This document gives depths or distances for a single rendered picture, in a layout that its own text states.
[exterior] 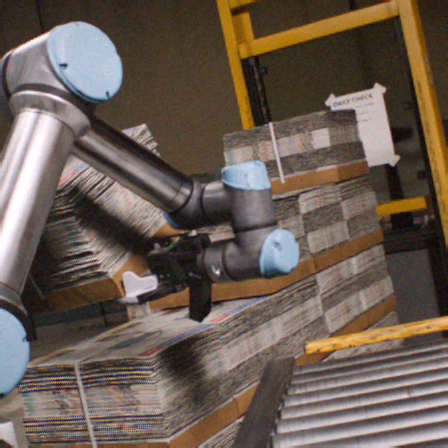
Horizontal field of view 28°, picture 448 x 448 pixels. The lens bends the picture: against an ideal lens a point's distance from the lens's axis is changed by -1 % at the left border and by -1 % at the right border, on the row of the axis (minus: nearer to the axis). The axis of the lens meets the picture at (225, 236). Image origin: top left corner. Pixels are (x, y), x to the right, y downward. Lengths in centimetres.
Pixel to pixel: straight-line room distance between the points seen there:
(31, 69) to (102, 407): 88
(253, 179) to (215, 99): 745
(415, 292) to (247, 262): 208
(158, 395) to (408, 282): 185
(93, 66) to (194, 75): 772
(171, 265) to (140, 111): 750
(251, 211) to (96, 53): 39
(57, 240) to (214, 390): 55
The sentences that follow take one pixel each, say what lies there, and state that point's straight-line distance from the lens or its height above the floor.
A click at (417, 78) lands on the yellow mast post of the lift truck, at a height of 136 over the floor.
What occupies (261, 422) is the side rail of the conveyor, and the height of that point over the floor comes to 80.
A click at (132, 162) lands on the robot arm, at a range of 146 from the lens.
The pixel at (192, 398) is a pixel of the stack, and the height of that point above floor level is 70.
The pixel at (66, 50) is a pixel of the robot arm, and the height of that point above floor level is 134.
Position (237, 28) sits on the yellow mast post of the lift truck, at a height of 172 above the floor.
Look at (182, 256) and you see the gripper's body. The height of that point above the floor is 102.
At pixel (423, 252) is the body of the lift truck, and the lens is 347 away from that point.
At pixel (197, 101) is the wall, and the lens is 893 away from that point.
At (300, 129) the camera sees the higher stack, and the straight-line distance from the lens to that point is 285.
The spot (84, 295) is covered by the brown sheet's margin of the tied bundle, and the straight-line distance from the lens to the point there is 169.
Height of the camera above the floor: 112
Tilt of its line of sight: 3 degrees down
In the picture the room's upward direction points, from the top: 12 degrees counter-clockwise
